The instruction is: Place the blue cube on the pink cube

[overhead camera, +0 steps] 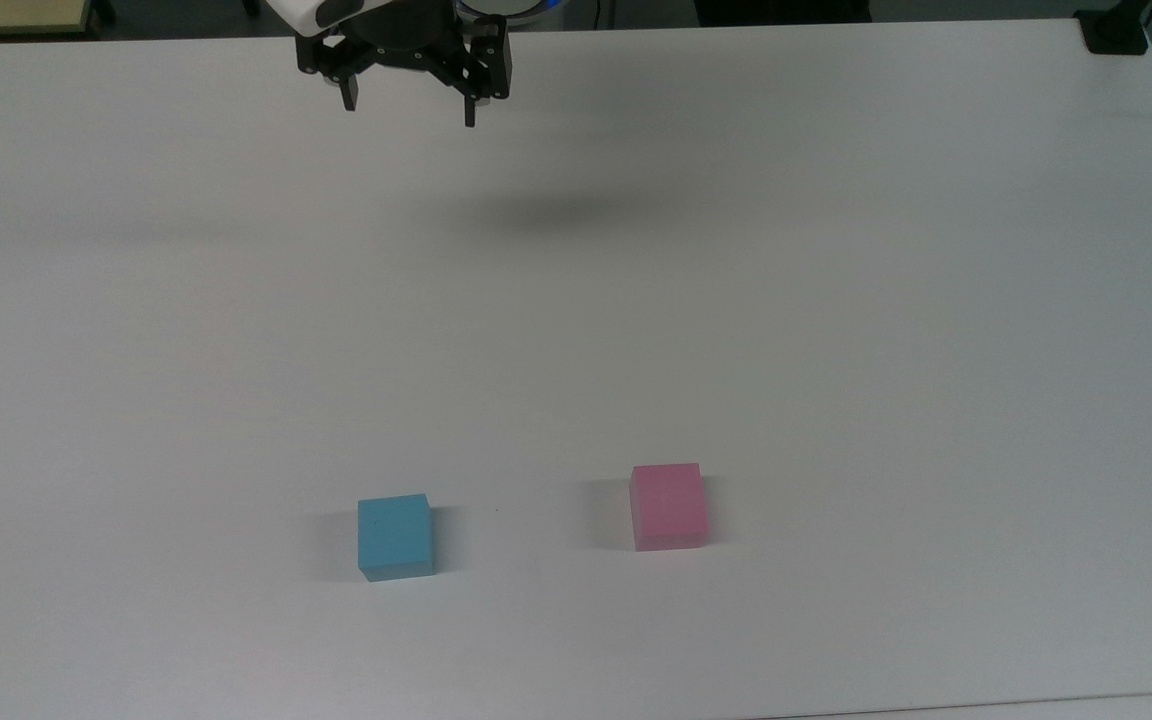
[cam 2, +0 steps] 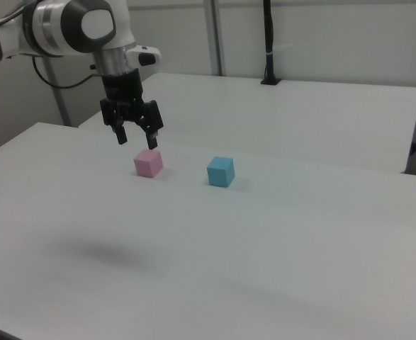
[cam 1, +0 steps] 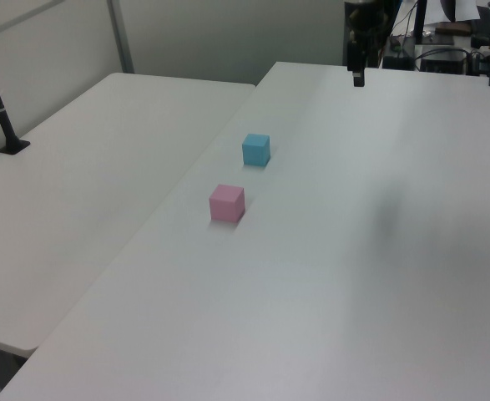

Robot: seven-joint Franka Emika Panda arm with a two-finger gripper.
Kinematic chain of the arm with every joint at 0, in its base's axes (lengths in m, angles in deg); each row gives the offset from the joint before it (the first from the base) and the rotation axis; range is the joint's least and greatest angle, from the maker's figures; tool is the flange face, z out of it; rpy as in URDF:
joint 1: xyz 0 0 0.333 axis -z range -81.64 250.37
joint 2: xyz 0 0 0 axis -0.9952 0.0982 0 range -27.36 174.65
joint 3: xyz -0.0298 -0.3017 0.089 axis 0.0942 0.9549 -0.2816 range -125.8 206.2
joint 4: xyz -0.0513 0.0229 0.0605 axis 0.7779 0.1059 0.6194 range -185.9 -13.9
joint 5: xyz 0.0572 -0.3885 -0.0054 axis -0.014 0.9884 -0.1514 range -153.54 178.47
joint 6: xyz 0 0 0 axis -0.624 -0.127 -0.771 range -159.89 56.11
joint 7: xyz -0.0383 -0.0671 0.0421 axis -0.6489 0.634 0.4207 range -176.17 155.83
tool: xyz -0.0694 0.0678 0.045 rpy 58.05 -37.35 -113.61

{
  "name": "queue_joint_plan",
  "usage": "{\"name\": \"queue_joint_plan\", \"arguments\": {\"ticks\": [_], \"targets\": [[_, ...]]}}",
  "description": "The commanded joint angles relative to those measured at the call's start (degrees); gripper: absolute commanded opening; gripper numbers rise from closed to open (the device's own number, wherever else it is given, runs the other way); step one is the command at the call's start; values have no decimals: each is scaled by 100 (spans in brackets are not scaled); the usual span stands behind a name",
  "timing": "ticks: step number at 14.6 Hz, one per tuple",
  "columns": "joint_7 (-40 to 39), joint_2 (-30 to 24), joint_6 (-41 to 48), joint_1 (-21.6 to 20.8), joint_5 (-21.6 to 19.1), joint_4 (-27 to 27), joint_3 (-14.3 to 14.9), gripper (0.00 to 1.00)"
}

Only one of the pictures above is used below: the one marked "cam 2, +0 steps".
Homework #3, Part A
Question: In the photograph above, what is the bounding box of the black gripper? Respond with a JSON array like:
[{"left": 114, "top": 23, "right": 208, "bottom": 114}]
[{"left": 99, "top": 69, "right": 165, "bottom": 150}]

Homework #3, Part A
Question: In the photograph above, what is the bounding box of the blue cube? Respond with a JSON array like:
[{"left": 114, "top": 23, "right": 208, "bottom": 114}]
[{"left": 206, "top": 156, "right": 236, "bottom": 187}]

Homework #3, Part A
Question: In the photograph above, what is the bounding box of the pink cube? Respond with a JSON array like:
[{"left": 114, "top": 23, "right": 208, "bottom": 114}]
[{"left": 133, "top": 149, "right": 164, "bottom": 178}]

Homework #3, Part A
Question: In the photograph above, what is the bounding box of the white side table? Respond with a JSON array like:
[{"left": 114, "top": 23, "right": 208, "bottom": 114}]
[{"left": 78, "top": 72, "right": 416, "bottom": 174}]

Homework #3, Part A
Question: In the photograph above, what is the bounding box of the grey metal wall post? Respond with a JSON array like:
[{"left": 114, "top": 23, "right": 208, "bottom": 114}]
[
  {"left": 203, "top": 0, "right": 227, "bottom": 77},
  {"left": 43, "top": 56, "right": 72, "bottom": 128}
]

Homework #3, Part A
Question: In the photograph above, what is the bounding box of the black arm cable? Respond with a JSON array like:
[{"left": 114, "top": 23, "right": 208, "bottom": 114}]
[{"left": 31, "top": 55, "right": 102, "bottom": 90}]

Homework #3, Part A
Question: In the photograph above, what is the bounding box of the black camera stand pole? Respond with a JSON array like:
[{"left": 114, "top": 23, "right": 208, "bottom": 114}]
[{"left": 260, "top": 0, "right": 283, "bottom": 86}]

